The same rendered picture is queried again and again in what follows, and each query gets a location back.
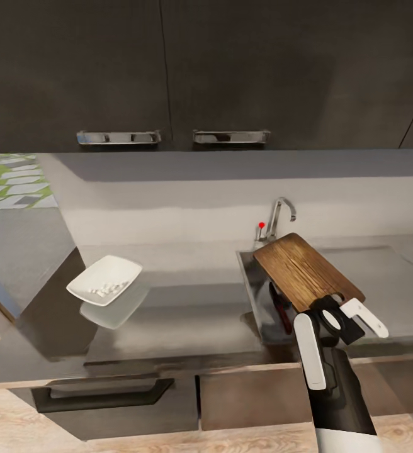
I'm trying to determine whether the cutting board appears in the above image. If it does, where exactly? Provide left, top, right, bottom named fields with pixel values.
left=253, top=233, right=366, bottom=314

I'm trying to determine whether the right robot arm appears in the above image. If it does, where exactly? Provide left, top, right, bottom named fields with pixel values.
left=293, top=294, right=388, bottom=453

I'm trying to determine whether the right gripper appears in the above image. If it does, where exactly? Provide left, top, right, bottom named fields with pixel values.
left=314, top=294, right=365, bottom=345

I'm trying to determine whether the parer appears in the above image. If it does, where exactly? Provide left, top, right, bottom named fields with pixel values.
left=269, top=282, right=293, bottom=332

